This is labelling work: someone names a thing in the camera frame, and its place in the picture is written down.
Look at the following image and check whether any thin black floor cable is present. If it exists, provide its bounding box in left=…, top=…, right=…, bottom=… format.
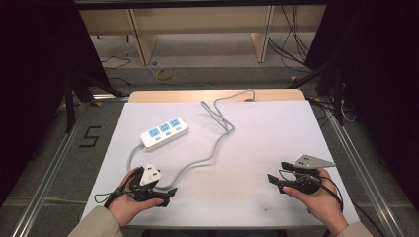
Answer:
left=100, top=53, right=133, bottom=88

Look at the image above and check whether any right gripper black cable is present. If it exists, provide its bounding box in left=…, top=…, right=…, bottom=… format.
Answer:
left=278, top=169, right=346, bottom=237

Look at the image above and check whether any person's right hand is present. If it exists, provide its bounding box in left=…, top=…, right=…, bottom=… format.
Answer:
left=282, top=167, right=350, bottom=236

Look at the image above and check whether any bundle of black cables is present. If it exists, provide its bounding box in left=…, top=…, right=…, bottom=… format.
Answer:
left=267, top=4, right=313, bottom=73

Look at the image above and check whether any white power strip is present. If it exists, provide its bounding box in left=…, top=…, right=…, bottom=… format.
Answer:
left=140, top=116, right=190, bottom=153

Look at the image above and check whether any wooden desk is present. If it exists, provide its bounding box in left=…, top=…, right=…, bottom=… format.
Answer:
left=78, top=4, right=328, bottom=66

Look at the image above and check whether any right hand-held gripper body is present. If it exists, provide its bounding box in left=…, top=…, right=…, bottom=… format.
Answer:
left=290, top=154, right=337, bottom=196

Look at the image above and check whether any grey power strip cable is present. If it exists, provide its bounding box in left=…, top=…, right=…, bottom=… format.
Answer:
left=126, top=88, right=257, bottom=192

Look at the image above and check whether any white table mat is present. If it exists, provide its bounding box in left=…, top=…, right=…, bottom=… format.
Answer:
left=80, top=100, right=361, bottom=230

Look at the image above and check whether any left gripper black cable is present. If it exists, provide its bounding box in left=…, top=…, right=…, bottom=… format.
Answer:
left=94, top=171, right=139, bottom=209

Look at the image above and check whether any wooden table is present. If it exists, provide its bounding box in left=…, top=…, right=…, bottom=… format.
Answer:
left=127, top=88, right=306, bottom=104

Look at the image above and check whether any black metal stand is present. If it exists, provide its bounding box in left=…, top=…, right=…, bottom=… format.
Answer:
left=63, top=69, right=124, bottom=134
left=289, top=61, right=346, bottom=126

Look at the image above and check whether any aluminium rail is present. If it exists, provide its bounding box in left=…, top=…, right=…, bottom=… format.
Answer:
left=11, top=94, right=130, bottom=237
left=322, top=104, right=405, bottom=237

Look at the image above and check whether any black curtain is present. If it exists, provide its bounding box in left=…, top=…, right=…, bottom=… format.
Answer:
left=304, top=0, right=419, bottom=213
left=0, top=0, right=111, bottom=205

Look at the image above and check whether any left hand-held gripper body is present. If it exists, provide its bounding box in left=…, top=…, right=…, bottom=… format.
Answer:
left=128, top=162, right=163, bottom=202

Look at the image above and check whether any person's left hand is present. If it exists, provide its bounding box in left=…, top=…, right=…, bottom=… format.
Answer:
left=107, top=166, right=165, bottom=228

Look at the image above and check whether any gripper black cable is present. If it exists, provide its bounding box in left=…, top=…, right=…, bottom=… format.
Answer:
left=94, top=171, right=139, bottom=209
left=278, top=169, right=346, bottom=237

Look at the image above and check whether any yellow tape roll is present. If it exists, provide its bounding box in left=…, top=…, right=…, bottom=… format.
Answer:
left=155, top=67, right=173, bottom=82

